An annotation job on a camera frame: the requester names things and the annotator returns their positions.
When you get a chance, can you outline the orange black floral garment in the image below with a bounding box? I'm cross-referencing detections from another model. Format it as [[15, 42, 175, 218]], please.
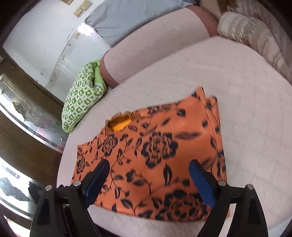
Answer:
[[72, 87, 227, 222]]

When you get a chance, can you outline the wooden glass door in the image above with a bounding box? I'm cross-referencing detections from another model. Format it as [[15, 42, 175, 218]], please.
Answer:
[[1, 50, 68, 236]]

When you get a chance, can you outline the green white patterned pillow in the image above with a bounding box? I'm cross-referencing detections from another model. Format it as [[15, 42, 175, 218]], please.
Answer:
[[61, 61, 107, 133]]

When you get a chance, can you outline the light blue pillow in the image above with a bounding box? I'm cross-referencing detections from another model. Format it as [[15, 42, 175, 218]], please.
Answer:
[[85, 0, 199, 47]]

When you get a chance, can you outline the striped beige quilt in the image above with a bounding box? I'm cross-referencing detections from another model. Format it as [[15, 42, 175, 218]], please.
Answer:
[[218, 1, 291, 82]]

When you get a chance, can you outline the pink quilted bolster cushion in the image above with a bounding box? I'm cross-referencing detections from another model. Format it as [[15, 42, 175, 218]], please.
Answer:
[[100, 5, 218, 88]]

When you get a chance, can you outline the beige wall switch plate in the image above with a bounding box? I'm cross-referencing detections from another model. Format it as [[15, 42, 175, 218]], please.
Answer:
[[74, 0, 92, 17]]

